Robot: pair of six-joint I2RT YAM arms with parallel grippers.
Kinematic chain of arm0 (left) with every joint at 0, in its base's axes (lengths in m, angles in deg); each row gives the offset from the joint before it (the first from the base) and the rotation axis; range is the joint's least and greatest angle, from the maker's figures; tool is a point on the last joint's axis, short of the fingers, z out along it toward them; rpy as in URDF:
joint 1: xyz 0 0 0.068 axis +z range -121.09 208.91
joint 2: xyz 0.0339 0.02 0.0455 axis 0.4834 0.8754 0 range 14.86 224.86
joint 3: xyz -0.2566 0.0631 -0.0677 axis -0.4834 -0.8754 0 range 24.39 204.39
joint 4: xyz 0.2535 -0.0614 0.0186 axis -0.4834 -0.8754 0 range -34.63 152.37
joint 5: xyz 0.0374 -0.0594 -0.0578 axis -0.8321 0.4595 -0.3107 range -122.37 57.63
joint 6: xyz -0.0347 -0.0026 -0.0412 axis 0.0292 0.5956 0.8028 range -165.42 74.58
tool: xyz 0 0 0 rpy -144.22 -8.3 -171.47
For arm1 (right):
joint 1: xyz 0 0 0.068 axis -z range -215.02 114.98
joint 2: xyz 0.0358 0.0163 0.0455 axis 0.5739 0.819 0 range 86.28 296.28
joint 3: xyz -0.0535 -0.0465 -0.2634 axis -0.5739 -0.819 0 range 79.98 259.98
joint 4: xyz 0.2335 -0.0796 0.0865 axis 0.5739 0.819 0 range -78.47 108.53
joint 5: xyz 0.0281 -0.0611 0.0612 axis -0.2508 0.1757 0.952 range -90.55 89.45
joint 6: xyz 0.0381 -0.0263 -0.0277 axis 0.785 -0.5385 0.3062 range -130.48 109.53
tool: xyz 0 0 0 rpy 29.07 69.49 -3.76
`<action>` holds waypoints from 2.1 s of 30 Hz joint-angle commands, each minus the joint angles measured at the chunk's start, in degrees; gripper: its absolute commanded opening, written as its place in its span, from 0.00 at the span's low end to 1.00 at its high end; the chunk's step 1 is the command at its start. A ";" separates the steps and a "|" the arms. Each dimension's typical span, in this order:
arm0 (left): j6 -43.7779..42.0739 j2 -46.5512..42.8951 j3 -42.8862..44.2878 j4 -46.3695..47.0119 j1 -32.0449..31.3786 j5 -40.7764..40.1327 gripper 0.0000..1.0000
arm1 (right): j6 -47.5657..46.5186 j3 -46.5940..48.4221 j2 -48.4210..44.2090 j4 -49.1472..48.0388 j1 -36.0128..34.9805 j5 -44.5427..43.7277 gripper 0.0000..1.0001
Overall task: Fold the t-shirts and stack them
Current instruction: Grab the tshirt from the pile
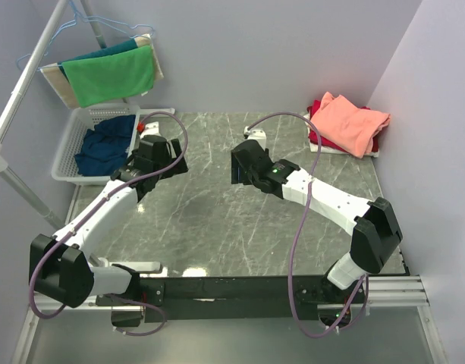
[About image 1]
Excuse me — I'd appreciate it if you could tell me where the white rack foot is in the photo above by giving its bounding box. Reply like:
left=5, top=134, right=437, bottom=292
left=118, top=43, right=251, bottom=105
left=123, top=99, right=176, bottom=115

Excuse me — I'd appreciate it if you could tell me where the blue t shirt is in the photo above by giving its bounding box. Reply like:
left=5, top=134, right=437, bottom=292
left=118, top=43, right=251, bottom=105
left=74, top=115, right=135, bottom=177

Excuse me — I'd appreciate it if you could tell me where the green towel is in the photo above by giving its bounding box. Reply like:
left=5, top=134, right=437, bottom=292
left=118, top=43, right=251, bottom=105
left=61, top=45, right=155, bottom=108

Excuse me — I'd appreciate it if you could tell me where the aluminium rail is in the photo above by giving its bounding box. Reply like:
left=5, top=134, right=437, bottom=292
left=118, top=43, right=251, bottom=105
left=27, top=275, right=430, bottom=309

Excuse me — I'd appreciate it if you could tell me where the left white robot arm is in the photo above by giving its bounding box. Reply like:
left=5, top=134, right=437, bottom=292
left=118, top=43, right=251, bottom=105
left=29, top=135, right=188, bottom=308

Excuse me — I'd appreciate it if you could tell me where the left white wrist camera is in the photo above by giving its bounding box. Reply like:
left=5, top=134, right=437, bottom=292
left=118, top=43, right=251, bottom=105
left=137, top=121, right=161, bottom=139

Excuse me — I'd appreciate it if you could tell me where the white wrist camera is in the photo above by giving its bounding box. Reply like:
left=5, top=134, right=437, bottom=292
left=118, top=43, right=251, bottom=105
left=137, top=121, right=161, bottom=139
left=243, top=127, right=267, bottom=149

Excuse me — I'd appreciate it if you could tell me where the white folded t shirt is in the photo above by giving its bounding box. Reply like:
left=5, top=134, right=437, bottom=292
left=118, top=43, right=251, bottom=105
left=308, top=109, right=384, bottom=158

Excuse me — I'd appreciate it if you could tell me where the white clothes rack pole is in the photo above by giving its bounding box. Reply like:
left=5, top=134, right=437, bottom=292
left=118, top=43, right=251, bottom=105
left=0, top=0, right=68, bottom=230

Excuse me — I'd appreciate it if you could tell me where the salmon folded t shirt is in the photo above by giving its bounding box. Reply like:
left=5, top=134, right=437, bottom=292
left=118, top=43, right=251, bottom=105
left=308, top=92, right=391, bottom=158

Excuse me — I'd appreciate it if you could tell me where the white plastic laundry basket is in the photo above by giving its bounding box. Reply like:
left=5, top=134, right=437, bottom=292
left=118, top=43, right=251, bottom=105
left=51, top=105, right=141, bottom=187

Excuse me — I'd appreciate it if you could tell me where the black base beam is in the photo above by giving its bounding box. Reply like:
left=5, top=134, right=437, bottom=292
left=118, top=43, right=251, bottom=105
left=95, top=275, right=368, bottom=323

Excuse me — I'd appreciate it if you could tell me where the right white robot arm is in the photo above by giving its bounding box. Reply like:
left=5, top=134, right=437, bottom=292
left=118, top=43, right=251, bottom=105
left=231, top=140, right=403, bottom=303

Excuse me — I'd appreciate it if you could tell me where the teal towel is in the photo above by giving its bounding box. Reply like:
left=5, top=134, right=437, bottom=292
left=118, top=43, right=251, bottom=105
left=58, top=39, right=138, bottom=83

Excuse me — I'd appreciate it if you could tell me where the blue wire hanger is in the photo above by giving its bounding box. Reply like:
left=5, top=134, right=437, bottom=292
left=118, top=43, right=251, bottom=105
left=15, top=1, right=155, bottom=71

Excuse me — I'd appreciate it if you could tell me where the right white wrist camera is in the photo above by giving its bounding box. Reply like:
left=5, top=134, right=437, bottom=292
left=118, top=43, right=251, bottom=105
left=243, top=127, right=267, bottom=149

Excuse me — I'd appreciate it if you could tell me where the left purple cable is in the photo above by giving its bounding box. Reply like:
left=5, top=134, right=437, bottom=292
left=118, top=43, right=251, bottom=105
left=28, top=111, right=188, bottom=337

